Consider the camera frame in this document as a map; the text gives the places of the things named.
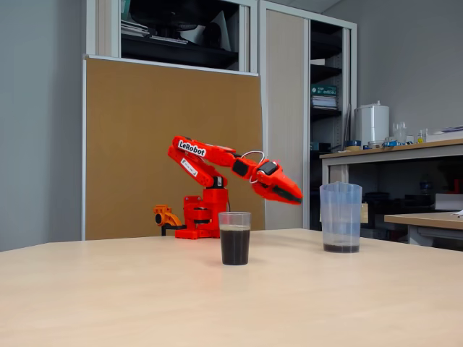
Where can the clear drinking glass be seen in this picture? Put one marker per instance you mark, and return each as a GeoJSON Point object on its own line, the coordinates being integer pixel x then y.
{"type": "Point", "coordinates": [399, 132]}

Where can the white storage box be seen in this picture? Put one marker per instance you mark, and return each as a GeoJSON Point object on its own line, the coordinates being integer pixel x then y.
{"type": "Point", "coordinates": [448, 201]}

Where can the small wooden top table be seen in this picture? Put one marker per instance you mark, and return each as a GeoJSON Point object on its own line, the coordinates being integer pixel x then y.
{"type": "Point", "coordinates": [423, 220]}

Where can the wooden top side counter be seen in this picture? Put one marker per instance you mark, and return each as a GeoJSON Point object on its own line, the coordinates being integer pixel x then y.
{"type": "Point", "coordinates": [398, 152]}

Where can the blue tape roll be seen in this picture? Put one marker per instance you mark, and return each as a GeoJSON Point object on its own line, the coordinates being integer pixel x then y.
{"type": "Point", "coordinates": [353, 143]}

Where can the brown cork pin board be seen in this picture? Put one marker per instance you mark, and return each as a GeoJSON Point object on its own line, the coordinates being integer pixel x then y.
{"type": "Point", "coordinates": [144, 108]}

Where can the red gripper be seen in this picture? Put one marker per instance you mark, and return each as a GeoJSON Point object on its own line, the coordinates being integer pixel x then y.
{"type": "Point", "coordinates": [279, 179]}

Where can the stack of white booklets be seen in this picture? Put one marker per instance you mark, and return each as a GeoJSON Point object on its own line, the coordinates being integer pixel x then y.
{"type": "Point", "coordinates": [324, 103]}

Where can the white cylindrical appliance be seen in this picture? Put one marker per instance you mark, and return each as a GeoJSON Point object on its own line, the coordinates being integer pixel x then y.
{"type": "Point", "coordinates": [372, 123]}

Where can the teal box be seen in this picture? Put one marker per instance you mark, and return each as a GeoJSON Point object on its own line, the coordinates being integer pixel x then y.
{"type": "Point", "coordinates": [320, 146]}

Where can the clear plastic cup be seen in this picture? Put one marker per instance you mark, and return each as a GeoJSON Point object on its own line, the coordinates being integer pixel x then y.
{"type": "Point", "coordinates": [235, 242]}

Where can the red object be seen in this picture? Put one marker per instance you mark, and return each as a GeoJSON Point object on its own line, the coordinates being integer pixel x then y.
{"type": "Point", "coordinates": [458, 186]}

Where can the small clear bottle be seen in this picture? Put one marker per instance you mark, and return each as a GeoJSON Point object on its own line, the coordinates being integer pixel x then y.
{"type": "Point", "coordinates": [421, 136]}

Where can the green and white box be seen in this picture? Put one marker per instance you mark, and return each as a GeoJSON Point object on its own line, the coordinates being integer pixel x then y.
{"type": "Point", "coordinates": [323, 90]}

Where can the white paper sheet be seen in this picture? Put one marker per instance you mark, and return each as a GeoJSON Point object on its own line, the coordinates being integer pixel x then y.
{"type": "Point", "coordinates": [458, 213]}

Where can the grey metal shutter cabinet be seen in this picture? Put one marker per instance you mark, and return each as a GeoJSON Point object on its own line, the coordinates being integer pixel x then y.
{"type": "Point", "coordinates": [285, 72]}
{"type": "Point", "coordinates": [101, 29]}

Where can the beige tape roll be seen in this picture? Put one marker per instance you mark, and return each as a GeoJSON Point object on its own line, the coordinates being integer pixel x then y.
{"type": "Point", "coordinates": [353, 148]}

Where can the stack of papers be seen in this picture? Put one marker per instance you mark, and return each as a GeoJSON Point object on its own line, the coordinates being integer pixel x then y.
{"type": "Point", "coordinates": [134, 29]}

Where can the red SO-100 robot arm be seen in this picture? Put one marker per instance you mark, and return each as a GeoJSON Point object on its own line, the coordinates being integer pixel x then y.
{"type": "Point", "coordinates": [213, 153]}

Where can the orange table clamp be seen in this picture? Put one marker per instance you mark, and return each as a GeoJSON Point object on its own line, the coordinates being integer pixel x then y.
{"type": "Point", "coordinates": [166, 217]}

